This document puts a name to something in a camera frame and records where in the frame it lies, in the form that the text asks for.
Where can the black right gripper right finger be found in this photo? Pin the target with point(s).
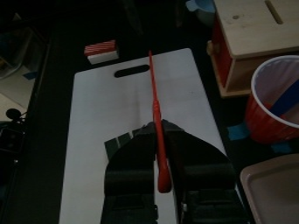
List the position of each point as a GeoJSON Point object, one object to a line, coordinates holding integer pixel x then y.
{"type": "Point", "coordinates": [202, 180]}

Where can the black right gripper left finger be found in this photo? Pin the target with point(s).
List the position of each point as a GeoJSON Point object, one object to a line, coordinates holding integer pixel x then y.
{"type": "Point", "coordinates": [130, 175]}

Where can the red plastic toy knife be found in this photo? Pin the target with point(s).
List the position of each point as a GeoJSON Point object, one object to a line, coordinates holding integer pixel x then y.
{"type": "Point", "coordinates": [155, 102]}

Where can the dark green sushi roll piece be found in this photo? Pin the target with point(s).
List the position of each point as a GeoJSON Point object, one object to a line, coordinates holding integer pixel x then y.
{"type": "Point", "coordinates": [111, 147]}
{"type": "Point", "coordinates": [138, 132]}
{"type": "Point", "coordinates": [124, 139]}

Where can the white cutting board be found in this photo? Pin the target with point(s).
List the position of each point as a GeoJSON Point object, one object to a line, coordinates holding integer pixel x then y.
{"type": "Point", "coordinates": [116, 102]}

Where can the red striped nigiri sushi toy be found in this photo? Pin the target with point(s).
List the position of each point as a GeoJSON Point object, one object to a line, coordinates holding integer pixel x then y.
{"type": "Point", "coordinates": [100, 54]}

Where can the blue tape patch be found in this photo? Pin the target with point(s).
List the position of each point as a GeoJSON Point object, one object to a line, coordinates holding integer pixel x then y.
{"type": "Point", "coordinates": [238, 131]}
{"type": "Point", "coordinates": [280, 147]}

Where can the beige plastic tray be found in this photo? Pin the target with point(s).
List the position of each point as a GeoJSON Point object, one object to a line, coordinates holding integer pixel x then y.
{"type": "Point", "coordinates": [276, 192]}

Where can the red plastic cup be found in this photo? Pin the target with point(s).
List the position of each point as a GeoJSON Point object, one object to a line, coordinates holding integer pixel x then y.
{"type": "Point", "coordinates": [264, 125]}

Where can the black round-headed device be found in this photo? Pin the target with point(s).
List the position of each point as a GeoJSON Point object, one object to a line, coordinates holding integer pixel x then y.
{"type": "Point", "coordinates": [11, 131]}

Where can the blue stick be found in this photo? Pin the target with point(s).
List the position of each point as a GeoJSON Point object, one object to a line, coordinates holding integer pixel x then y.
{"type": "Point", "coordinates": [286, 100]}

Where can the wooden box with red side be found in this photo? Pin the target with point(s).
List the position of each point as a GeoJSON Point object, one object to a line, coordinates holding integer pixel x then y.
{"type": "Point", "coordinates": [252, 29]}

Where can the light blue container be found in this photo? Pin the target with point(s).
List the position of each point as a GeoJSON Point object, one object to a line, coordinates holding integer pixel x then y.
{"type": "Point", "coordinates": [202, 5]}

